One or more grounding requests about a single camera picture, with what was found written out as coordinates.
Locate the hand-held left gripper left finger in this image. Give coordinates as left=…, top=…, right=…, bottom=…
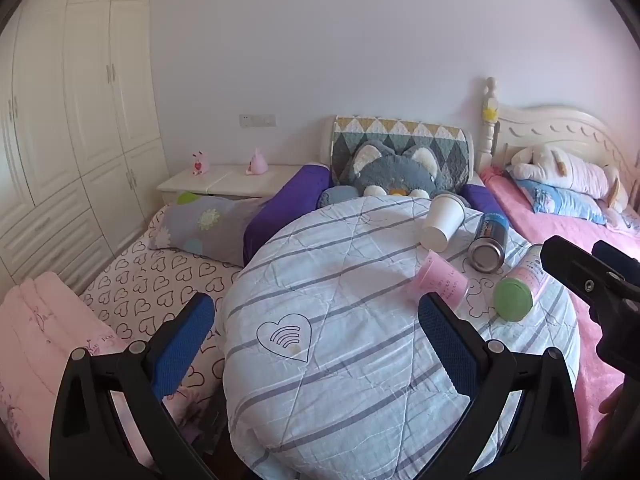
left=48, top=291, right=221, bottom=480

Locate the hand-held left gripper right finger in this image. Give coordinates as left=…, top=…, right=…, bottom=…
left=417, top=291, right=583, bottom=480

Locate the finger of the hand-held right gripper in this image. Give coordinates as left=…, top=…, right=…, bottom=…
left=542, top=236, right=640, bottom=312
left=592, top=240, right=640, bottom=286

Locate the pink plastic cup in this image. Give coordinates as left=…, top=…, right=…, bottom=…
left=414, top=251, right=471, bottom=307

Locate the white paper cup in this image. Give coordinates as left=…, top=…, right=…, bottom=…
left=419, top=194, right=466, bottom=252

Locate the person's right hand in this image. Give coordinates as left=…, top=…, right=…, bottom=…
left=586, top=389, right=627, bottom=466

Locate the pink bottle with green cap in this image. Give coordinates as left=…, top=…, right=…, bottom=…
left=493, top=243, right=551, bottom=322

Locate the pink fleece bed sheet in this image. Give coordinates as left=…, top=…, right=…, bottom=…
left=480, top=167, right=640, bottom=463

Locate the heart print bed sheet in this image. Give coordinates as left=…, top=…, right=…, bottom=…
left=80, top=205, right=247, bottom=413

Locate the blue printed pillow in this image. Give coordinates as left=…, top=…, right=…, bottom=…
left=515, top=179, right=608, bottom=225

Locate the blue metal spray can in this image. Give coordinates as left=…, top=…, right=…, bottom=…
left=467, top=211, right=511, bottom=273

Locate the white plush dog toy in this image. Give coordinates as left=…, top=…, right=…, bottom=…
left=505, top=145, right=632, bottom=214

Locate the striped white quilt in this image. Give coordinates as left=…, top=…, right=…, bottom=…
left=220, top=195, right=581, bottom=480

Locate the purple bed bumper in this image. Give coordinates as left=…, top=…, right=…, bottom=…
left=462, top=184, right=507, bottom=222
left=243, top=162, right=333, bottom=266

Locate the grey flower print pillow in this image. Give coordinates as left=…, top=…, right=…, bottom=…
left=148, top=191, right=266, bottom=267

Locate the cream carved bed headboard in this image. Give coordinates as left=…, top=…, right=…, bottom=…
left=474, top=77, right=640, bottom=188

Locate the folded pink blanket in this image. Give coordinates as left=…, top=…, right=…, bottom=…
left=0, top=272, right=153, bottom=463

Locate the white nightstand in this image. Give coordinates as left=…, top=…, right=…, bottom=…
left=156, top=164, right=306, bottom=206

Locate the grey cat plush toy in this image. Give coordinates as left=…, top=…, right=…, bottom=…
left=320, top=141, right=471, bottom=209

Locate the patchwork diamond headboard cover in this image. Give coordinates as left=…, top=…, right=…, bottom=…
left=332, top=116, right=475, bottom=193

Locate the white panelled wardrobe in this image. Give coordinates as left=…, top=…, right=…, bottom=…
left=0, top=0, right=170, bottom=295

